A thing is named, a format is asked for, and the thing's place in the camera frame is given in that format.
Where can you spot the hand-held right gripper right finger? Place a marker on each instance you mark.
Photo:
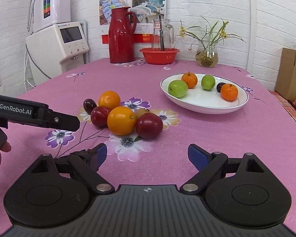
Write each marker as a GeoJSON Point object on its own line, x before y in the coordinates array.
{"type": "Point", "coordinates": [198, 156]}

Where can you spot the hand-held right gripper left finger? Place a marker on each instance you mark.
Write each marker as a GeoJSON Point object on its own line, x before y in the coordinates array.
{"type": "Point", "coordinates": [102, 154]}

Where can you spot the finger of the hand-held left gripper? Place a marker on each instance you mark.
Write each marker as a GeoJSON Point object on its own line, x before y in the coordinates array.
{"type": "Point", "coordinates": [64, 122]}

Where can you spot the dark purple passion fruit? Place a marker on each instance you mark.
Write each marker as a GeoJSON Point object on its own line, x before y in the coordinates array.
{"type": "Point", "coordinates": [88, 105]}
{"type": "Point", "coordinates": [220, 86]}

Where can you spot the red plum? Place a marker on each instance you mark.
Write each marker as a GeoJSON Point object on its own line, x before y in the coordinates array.
{"type": "Point", "coordinates": [149, 125]}
{"type": "Point", "coordinates": [100, 117]}

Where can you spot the smooth round orange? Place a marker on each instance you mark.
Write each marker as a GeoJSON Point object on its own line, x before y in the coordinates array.
{"type": "Point", "coordinates": [109, 100]}
{"type": "Point", "coordinates": [121, 120]}

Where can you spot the white oval plate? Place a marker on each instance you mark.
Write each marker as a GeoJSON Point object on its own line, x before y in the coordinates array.
{"type": "Point", "coordinates": [204, 101]}

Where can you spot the brown kiwi fruit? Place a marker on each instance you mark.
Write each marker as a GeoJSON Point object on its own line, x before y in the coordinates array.
{"type": "Point", "coordinates": [141, 112]}

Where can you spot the large green apple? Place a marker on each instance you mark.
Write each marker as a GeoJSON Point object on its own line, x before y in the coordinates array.
{"type": "Point", "coordinates": [178, 88]}

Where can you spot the tangerine with stem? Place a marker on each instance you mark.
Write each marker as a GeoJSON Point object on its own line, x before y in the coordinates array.
{"type": "Point", "coordinates": [229, 92]}
{"type": "Point", "coordinates": [189, 79]}

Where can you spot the small green apple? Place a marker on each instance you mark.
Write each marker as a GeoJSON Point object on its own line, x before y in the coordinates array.
{"type": "Point", "coordinates": [208, 82]}

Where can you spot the pink floral tablecloth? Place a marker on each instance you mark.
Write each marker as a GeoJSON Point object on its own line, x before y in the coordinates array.
{"type": "Point", "coordinates": [212, 133]}

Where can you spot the white water dispenser with screen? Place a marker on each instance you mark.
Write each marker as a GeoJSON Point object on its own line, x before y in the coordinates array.
{"type": "Point", "coordinates": [46, 54]}

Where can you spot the red thermos jug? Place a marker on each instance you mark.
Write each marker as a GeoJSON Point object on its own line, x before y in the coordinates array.
{"type": "Point", "coordinates": [120, 42]}

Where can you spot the glass vase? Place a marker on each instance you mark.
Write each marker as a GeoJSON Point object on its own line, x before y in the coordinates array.
{"type": "Point", "coordinates": [207, 56]}

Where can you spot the red plastic basin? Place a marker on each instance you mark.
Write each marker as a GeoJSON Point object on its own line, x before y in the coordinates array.
{"type": "Point", "coordinates": [160, 58]}

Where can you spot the yellow flowered plant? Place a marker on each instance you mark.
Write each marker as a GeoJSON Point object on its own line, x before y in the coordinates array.
{"type": "Point", "coordinates": [209, 38]}

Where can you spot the black stick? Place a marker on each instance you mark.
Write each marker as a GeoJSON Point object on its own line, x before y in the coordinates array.
{"type": "Point", "coordinates": [161, 39]}

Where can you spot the cardboard box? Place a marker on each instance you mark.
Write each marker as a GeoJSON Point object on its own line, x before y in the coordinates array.
{"type": "Point", "coordinates": [289, 74]}

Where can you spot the glass pitcher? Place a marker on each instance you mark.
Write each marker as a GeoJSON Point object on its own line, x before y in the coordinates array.
{"type": "Point", "coordinates": [168, 34]}

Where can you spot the white wall water purifier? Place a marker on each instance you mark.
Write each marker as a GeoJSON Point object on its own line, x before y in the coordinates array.
{"type": "Point", "coordinates": [54, 2]}

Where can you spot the white wall pipe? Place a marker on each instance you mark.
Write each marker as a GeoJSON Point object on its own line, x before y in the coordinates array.
{"type": "Point", "coordinates": [251, 29]}

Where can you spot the wall poster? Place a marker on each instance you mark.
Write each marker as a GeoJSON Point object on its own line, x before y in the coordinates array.
{"type": "Point", "coordinates": [148, 0]}

